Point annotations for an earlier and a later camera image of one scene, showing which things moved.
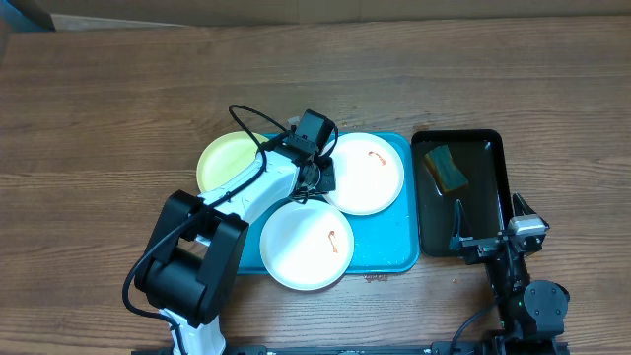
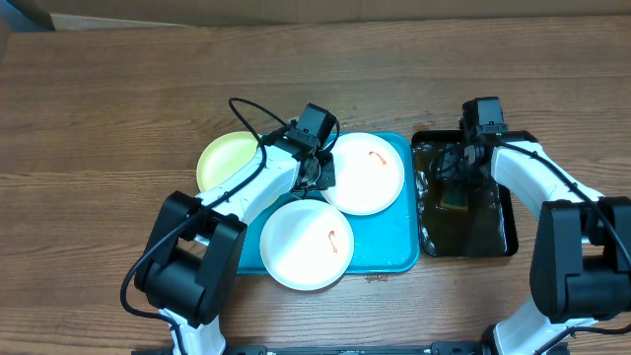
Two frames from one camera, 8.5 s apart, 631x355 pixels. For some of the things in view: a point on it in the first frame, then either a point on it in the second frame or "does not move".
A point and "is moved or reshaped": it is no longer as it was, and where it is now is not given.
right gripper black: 480,248 -> 457,162
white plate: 307,247 does not move
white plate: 369,173 does not move
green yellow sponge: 445,171 is moved or reshaped
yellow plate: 225,156 does not move
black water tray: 464,165 does not move
